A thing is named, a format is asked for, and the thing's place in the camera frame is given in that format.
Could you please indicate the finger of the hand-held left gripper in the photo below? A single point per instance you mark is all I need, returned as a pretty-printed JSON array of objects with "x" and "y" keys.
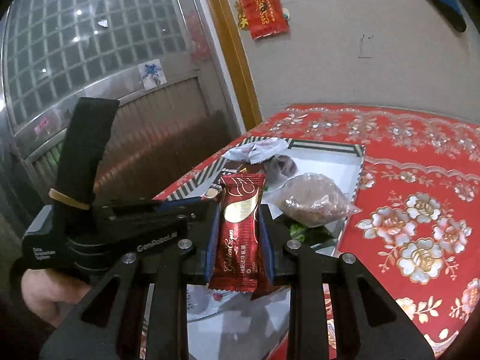
[{"x": 180, "y": 206}]

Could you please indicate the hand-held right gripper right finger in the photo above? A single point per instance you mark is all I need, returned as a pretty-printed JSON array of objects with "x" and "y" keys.
[{"x": 267, "y": 247}]

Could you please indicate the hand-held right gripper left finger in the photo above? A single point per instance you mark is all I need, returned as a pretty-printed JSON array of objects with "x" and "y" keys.
[{"x": 212, "y": 247}]

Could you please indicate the dark red chocolate bar packet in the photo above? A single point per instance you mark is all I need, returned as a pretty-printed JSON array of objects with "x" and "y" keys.
[{"x": 240, "y": 232}]

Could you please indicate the large clear bag of nuts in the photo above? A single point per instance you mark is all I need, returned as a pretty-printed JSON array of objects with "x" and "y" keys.
[{"x": 315, "y": 200}]

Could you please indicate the clear bag of dark candies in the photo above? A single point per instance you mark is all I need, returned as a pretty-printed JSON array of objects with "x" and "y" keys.
[{"x": 283, "y": 168}]

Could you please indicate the white snack packet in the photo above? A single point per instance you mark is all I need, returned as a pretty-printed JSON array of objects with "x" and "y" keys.
[{"x": 258, "y": 150}]

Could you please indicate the striped cardboard box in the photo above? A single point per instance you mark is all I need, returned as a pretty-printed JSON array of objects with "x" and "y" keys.
[{"x": 330, "y": 165}]

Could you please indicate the person's left hand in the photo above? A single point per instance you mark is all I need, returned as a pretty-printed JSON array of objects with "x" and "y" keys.
[{"x": 48, "y": 296}]

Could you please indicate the green snack packet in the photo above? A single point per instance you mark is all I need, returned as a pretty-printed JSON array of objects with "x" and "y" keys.
[{"x": 297, "y": 230}]

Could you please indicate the white printed packet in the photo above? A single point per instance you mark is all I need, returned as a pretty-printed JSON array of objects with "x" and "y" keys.
[{"x": 213, "y": 300}]

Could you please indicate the blue white sticker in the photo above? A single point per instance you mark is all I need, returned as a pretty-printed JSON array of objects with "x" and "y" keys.
[{"x": 152, "y": 75}]

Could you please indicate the red floral tablecloth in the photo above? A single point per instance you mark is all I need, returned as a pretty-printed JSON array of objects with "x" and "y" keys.
[{"x": 412, "y": 157}]

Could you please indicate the metal grid door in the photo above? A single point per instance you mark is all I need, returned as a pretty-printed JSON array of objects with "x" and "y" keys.
[{"x": 112, "y": 26}]

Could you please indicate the red paper poster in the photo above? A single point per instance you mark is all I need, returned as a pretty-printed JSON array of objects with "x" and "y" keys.
[{"x": 262, "y": 7}]

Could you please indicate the wooden door frame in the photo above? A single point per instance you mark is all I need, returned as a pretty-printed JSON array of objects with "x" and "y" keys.
[{"x": 228, "y": 45}]

